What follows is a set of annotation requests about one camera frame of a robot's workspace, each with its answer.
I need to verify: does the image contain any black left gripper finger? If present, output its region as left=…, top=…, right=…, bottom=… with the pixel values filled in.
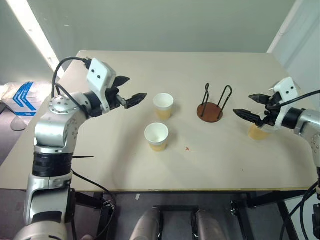
left=123, top=92, right=148, bottom=110
left=113, top=75, right=131, bottom=88

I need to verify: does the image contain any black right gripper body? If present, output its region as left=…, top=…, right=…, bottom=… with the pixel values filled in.
left=254, top=95, right=280, bottom=129

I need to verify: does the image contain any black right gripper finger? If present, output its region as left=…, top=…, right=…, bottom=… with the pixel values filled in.
left=248, top=93, right=271, bottom=106
left=232, top=108, right=262, bottom=124

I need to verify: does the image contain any silver rounded robot leg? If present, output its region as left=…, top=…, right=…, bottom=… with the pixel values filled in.
left=194, top=209, right=227, bottom=240
left=129, top=208, right=164, bottom=240

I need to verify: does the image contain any black metal table frame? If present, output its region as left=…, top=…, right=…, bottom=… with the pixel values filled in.
left=74, top=190, right=309, bottom=240

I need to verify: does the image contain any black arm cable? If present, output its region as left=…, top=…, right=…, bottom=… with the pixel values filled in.
left=271, top=89, right=320, bottom=109
left=51, top=57, right=91, bottom=111

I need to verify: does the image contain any white and yellow paper cup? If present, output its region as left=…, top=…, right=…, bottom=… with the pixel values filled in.
left=152, top=92, right=175, bottom=120
left=144, top=122, right=170, bottom=153
left=247, top=123, right=272, bottom=141

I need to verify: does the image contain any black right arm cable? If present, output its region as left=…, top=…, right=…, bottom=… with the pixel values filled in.
left=271, top=89, right=320, bottom=109

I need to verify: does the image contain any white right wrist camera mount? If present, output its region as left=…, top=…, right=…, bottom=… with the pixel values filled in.
left=268, top=76, right=300, bottom=132

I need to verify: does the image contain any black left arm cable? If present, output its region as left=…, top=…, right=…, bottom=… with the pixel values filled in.
left=51, top=57, right=91, bottom=111

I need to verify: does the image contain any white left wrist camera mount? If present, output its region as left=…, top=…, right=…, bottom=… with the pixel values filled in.
left=86, top=58, right=117, bottom=101

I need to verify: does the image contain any white and blue cardboard box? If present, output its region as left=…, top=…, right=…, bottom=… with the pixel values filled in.
left=0, top=81, right=39, bottom=117

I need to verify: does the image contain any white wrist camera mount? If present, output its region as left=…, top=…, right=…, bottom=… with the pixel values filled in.
left=86, top=58, right=117, bottom=101
left=268, top=76, right=300, bottom=132

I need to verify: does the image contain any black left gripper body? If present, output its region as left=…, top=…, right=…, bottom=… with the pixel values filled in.
left=104, top=85, right=126, bottom=111

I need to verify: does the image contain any brown cup holder stand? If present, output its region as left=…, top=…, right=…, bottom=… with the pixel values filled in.
left=196, top=83, right=233, bottom=124

